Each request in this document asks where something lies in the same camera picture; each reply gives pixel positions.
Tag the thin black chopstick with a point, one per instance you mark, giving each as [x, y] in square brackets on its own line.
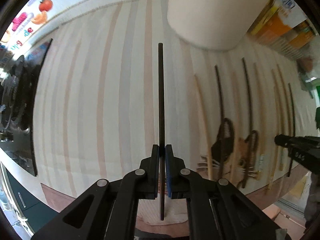
[293, 125]

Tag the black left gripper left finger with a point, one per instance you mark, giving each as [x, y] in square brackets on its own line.
[141, 183]

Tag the light wood chopstick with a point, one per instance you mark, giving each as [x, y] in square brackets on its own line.
[261, 118]

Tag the tan wooden chopstick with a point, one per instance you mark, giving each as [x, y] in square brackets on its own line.
[277, 156]

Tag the white utensil holder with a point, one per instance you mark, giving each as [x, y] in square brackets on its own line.
[213, 24]

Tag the light wooden chopstick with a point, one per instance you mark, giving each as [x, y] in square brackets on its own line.
[206, 133]

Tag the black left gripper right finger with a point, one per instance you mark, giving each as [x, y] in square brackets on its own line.
[186, 184]

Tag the black chopstick on mat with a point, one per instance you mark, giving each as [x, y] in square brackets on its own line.
[250, 123]

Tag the fruit sticker strip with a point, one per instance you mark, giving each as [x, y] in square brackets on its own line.
[33, 15]

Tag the black gas stove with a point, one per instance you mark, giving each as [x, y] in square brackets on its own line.
[18, 90]

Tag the dark brown chopstick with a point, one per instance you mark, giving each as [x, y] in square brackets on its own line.
[222, 126]

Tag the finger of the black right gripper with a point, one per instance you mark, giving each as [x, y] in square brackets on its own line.
[281, 140]

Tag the brown wooden chopstick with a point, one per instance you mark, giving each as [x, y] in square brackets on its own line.
[282, 103]

